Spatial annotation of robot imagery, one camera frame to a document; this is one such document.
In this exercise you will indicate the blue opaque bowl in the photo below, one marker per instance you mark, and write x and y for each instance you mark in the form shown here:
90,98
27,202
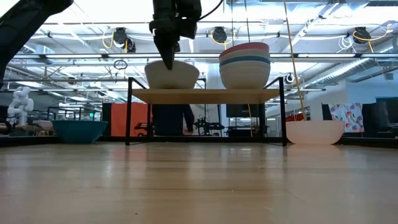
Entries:
244,58

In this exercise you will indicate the translucent orange bowl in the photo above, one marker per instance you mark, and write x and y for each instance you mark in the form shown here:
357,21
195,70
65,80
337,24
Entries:
314,133

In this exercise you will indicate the black machine on floor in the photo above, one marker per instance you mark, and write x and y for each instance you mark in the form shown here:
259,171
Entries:
208,126

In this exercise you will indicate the wooden shelf with black frame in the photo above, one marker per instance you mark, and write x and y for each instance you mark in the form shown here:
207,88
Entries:
205,96

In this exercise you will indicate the grey opaque bowl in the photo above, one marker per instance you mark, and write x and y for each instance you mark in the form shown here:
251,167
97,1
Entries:
244,53

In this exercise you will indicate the teal bowl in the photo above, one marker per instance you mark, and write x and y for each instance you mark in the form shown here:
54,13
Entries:
79,132

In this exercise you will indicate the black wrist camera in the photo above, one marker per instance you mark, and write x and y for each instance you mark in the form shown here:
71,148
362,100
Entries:
190,18

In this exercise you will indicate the translucent white bowl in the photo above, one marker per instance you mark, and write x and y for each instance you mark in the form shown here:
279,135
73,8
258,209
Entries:
183,77

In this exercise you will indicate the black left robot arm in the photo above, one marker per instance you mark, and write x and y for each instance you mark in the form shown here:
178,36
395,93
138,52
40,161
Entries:
21,25

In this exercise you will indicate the dark monitor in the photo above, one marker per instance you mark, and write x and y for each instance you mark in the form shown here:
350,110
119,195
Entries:
242,110

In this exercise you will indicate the person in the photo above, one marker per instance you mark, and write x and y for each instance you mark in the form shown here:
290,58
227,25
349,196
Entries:
169,119

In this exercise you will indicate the floral cloth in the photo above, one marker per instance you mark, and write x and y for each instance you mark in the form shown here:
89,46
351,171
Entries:
346,116

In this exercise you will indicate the orange panel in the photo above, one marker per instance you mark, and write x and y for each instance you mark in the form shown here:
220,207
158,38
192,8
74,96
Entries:
130,118

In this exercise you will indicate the pink opaque bowl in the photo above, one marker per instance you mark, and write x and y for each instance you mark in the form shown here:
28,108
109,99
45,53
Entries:
244,46

